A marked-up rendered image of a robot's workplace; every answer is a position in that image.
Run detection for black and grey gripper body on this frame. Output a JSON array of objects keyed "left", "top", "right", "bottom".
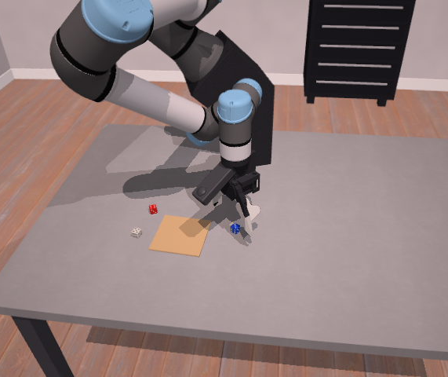
[{"left": 220, "top": 149, "right": 260, "bottom": 201}]

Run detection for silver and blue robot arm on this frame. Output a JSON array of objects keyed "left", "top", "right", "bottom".
[{"left": 50, "top": 0, "right": 262, "bottom": 206}]

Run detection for white die with black pips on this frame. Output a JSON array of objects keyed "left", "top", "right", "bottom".
[{"left": 132, "top": 228, "right": 142, "bottom": 239}]

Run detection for blue die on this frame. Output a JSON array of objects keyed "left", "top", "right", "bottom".
[{"left": 231, "top": 223, "right": 240, "bottom": 234}]

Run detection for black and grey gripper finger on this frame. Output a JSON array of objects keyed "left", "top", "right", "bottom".
[
  {"left": 236, "top": 189, "right": 260, "bottom": 237},
  {"left": 213, "top": 191, "right": 223, "bottom": 206}
]

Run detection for orange mat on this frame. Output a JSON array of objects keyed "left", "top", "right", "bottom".
[{"left": 148, "top": 215, "right": 212, "bottom": 257}]

